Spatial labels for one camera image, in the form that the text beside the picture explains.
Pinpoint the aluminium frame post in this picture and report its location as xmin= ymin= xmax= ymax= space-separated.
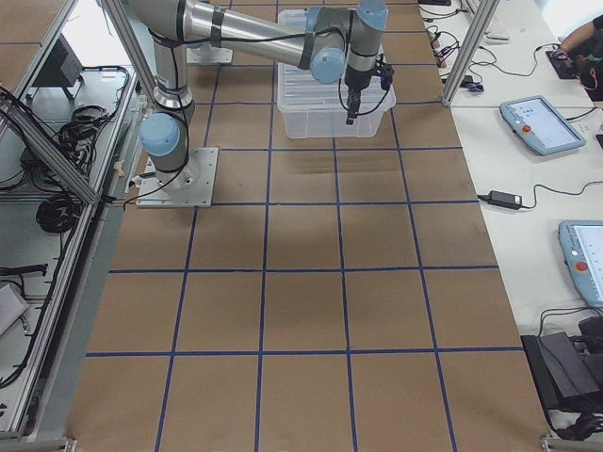
xmin=441 ymin=0 xmax=499 ymax=107

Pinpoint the silver robot arm near lid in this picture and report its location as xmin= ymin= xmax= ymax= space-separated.
xmin=131 ymin=1 xmax=394 ymax=190

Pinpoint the blue teach pendant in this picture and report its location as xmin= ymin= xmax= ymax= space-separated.
xmin=558 ymin=220 xmax=602 ymax=308
xmin=499 ymin=95 xmax=586 ymax=155

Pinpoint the clear plastic storage box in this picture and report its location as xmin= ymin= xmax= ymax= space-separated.
xmin=275 ymin=8 xmax=398 ymax=139

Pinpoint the black gripper near lid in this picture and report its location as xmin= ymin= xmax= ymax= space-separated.
xmin=344 ymin=66 xmax=376 ymax=125

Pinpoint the black power adapter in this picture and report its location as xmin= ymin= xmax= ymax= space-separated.
xmin=487 ymin=190 xmax=523 ymax=210

